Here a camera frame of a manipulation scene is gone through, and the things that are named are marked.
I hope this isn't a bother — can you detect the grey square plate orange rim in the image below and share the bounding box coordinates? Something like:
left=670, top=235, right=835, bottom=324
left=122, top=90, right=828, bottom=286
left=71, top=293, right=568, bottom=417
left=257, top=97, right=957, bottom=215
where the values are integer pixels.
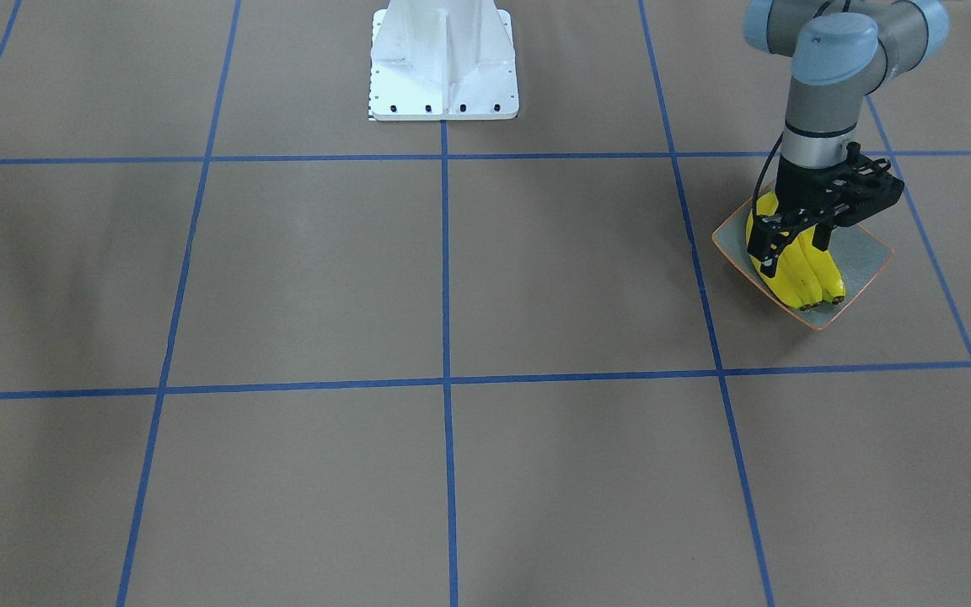
left=710, top=190, right=894, bottom=331

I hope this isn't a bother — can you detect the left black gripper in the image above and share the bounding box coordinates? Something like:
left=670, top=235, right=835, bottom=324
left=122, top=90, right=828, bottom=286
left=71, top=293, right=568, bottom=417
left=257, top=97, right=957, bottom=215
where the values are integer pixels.
left=745, top=155, right=852, bottom=277

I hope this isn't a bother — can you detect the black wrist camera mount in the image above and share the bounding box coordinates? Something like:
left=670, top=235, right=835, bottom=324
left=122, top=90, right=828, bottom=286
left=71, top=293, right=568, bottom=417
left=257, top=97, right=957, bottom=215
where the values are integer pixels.
left=834, top=142, right=905, bottom=228

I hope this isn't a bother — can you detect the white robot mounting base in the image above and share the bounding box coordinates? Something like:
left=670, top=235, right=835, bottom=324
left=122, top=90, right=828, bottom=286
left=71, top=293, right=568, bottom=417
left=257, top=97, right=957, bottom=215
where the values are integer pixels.
left=367, top=1, right=520, bottom=121

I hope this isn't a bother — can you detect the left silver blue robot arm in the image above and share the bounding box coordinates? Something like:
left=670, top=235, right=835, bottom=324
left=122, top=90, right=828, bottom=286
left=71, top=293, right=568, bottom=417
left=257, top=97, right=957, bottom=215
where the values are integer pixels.
left=743, top=1, right=951, bottom=277

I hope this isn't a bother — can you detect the yellow banana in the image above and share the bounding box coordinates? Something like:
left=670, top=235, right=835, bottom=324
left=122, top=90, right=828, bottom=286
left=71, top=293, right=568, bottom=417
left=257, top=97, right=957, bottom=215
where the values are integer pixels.
left=806, top=247, right=846, bottom=306
left=750, top=229, right=829, bottom=311

